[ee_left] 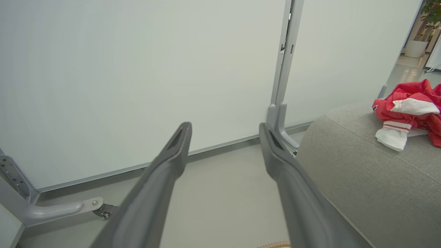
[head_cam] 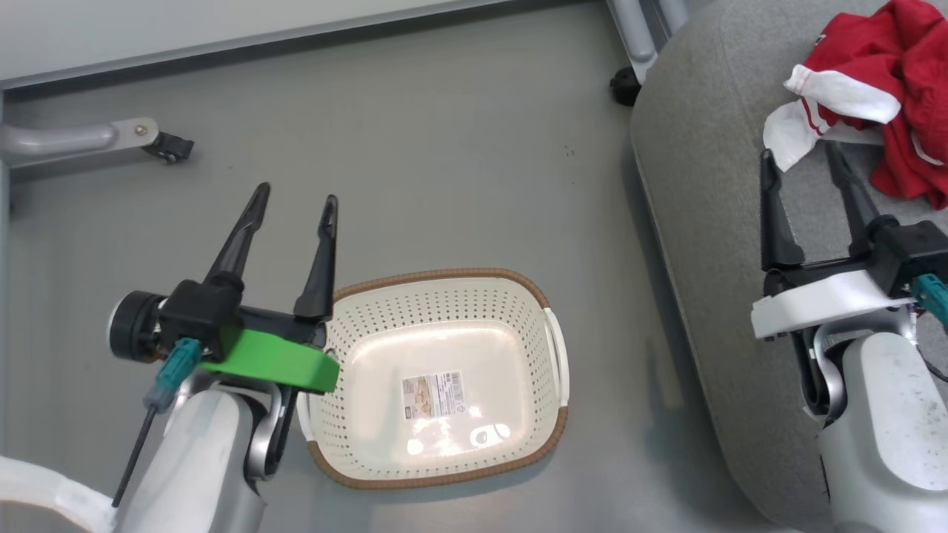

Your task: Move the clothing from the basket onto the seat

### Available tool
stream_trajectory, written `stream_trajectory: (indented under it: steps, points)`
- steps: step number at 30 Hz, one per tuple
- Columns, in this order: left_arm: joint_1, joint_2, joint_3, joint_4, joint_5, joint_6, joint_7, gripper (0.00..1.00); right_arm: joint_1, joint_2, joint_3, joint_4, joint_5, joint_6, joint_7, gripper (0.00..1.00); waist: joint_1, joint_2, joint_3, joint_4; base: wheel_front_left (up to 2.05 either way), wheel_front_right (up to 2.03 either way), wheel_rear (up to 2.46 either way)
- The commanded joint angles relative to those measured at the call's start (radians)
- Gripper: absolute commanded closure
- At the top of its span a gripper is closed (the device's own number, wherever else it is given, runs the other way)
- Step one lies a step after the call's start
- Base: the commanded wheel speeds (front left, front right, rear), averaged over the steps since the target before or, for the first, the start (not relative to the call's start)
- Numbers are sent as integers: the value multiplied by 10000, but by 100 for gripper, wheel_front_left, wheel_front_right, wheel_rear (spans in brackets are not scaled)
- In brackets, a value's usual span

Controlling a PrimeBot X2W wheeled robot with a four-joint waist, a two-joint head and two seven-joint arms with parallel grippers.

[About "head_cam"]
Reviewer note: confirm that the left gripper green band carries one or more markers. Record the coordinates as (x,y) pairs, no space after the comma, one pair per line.
(274,359)

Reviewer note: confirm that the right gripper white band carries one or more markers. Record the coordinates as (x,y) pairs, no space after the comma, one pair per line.
(822,303)

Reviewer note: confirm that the red and white garment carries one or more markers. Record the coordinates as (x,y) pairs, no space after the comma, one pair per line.
(911,66)

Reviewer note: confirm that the cream perforated laundry basket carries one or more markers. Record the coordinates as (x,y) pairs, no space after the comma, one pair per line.
(444,348)

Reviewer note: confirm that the grey fabric sofa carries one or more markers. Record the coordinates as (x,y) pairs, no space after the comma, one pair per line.
(711,244)

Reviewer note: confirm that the paper barcode sticker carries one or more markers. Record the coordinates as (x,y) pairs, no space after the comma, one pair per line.
(434,394)

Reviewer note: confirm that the white tape strip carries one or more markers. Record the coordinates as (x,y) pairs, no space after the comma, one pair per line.
(44,492)

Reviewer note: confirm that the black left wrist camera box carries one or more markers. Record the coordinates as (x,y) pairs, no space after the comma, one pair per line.
(196,311)

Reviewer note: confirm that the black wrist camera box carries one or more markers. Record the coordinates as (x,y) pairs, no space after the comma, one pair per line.
(196,311)
(915,248)

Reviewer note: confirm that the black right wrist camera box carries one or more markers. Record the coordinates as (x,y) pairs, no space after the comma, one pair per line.
(915,248)

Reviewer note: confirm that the grey metal frame leg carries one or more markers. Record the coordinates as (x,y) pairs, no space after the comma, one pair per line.
(59,139)
(633,29)

